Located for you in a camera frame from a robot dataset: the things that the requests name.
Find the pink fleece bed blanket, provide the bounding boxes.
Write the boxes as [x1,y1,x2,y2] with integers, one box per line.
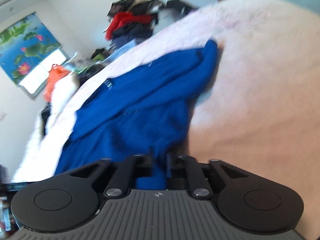
[11,0,320,240]

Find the blue knit sweater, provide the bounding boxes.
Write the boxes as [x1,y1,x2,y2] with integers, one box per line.
[55,40,218,190]

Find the pile of dark and red clothes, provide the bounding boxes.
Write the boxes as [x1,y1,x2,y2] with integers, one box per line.
[104,0,197,48]

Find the lotus flower roller blind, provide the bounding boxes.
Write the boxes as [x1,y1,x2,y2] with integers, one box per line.
[1,13,61,85]

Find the window with grey frame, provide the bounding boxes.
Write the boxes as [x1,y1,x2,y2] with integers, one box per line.
[19,48,68,100]

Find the white quilt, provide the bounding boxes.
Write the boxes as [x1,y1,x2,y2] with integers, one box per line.
[37,73,81,140]

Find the orange plastic bag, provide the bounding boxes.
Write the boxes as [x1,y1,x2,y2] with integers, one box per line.
[44,64,70,102]

